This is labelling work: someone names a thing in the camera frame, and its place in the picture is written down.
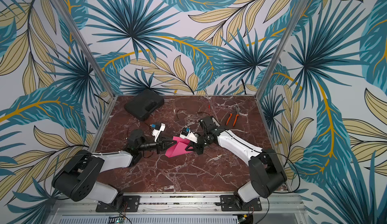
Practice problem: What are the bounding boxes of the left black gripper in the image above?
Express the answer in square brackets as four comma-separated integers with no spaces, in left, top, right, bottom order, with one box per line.
[138,135,177,155]

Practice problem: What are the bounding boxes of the pink square paper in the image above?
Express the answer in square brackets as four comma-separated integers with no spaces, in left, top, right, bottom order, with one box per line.
[165,136,190,158]

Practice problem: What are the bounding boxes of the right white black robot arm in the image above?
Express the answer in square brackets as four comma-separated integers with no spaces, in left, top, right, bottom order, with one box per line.
[180,116,287,203]

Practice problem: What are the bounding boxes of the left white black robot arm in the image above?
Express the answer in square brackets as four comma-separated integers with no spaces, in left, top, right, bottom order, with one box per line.
[51,129,177,204]

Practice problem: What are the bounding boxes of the black plastic tool case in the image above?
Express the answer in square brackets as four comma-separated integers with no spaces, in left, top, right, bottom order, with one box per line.
[124,89,164,121]

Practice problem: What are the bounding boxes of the green circuit board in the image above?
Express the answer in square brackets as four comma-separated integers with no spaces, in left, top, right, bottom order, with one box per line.
[107,216,126,224]

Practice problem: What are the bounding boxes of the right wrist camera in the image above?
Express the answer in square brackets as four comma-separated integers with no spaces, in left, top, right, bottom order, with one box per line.
[179,127,199,143]

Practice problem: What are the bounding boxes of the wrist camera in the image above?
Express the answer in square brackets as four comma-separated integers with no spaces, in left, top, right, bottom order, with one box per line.
[150,123,166,142]
[179,127,199,143]

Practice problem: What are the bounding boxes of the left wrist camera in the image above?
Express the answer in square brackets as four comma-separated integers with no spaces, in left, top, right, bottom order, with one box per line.
[150,123,166,142]

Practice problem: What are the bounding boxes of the red black probe wire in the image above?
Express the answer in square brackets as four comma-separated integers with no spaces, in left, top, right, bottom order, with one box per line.
[176,102,212,119]

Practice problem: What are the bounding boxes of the orange handled pliers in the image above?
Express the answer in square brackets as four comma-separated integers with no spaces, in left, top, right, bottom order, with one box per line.
[226,106,240,127]

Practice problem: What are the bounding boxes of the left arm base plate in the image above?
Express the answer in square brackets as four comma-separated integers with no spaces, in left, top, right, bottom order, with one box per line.
[96,195,141,213]

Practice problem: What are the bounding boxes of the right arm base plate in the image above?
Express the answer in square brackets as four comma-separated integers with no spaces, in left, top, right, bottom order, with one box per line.
[219,194,262,212]

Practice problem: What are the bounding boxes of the aluminium front rail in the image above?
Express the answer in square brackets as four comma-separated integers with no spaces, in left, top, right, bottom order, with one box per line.
[54,192,306,216]

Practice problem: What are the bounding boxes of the left aluminium frame post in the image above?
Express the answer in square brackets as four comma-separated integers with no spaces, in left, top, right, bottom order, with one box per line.
[50,0,115,99]

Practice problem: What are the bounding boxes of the aluminium frame post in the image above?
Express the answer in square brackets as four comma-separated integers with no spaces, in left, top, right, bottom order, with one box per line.
[50,0,115,99]
[255,0,308,101]

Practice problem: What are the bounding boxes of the right aluminium frame post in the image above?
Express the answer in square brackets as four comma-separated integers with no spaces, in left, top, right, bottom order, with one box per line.
[255,0,308,101]

